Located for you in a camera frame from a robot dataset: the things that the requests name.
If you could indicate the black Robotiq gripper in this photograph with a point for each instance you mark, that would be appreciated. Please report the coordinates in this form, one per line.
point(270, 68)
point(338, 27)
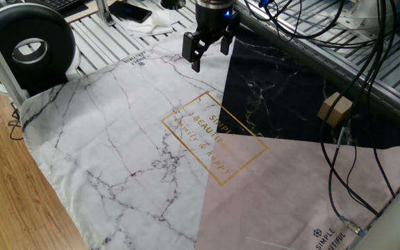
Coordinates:
point(214, 22)

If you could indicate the small wooden block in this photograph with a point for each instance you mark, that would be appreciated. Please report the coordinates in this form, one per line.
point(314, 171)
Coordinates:
point(333, 109)

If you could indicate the white tissue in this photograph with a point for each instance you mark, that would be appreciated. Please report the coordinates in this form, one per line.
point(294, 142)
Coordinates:
point(151, 26)

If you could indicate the black smartphone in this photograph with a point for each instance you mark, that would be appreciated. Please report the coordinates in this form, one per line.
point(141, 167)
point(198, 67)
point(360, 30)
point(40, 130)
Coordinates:
point(130, 11)

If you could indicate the marble print cloth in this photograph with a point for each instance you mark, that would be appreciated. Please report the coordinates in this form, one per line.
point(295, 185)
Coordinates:
point(116, 139)

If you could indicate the black keyboard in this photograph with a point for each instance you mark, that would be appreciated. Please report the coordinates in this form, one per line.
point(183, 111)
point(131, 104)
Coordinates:
point(59, 3)

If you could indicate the silver metal bracket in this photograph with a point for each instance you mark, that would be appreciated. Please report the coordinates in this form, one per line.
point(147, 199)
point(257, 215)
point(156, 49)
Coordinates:
point(104, 14)

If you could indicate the grey aluminium table rail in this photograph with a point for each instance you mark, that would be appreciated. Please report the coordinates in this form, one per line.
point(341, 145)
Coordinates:
point(325, 62)

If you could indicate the silver pedestal on mount plate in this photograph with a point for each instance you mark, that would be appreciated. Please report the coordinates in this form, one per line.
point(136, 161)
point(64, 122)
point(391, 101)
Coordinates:
point(366, 14)

